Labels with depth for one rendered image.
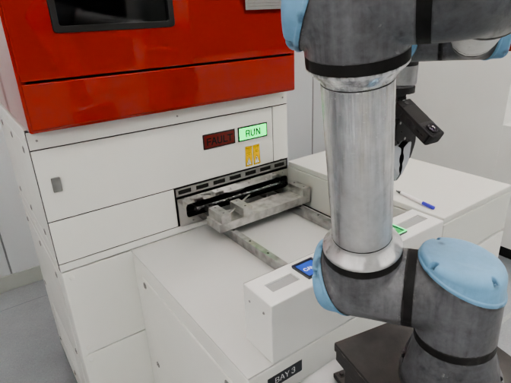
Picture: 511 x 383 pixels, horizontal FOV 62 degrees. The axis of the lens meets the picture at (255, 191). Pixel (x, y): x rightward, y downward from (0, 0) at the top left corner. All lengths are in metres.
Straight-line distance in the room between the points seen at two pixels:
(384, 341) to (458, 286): 0.26
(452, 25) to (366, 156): 0.17
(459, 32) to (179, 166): 1.00
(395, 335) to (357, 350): 0.08
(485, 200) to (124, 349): 1.19
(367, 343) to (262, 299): 0.20
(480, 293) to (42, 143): 1.00
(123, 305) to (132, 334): 0.13
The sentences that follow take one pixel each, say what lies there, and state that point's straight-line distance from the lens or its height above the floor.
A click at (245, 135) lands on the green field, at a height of 1.09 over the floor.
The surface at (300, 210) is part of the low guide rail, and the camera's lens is 1.45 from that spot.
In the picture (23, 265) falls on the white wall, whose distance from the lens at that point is 2.95.
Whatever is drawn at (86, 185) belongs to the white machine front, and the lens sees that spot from 1.24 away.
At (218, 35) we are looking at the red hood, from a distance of 1.28.
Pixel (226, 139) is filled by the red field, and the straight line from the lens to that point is 1.38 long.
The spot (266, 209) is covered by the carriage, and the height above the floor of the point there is 0.88.
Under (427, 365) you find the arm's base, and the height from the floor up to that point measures 0.97.
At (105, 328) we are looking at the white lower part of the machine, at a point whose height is 0.59.
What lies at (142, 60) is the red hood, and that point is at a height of 1.36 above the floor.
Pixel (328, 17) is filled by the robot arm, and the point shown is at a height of 1.45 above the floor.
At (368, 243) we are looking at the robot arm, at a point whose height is 1.17.
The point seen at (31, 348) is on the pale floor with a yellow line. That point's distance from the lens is 2.48.
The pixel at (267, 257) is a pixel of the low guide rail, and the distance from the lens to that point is 1.19.
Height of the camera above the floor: 1.46
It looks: 22 degrees down
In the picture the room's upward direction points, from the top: 3 degrees counter-clockwise
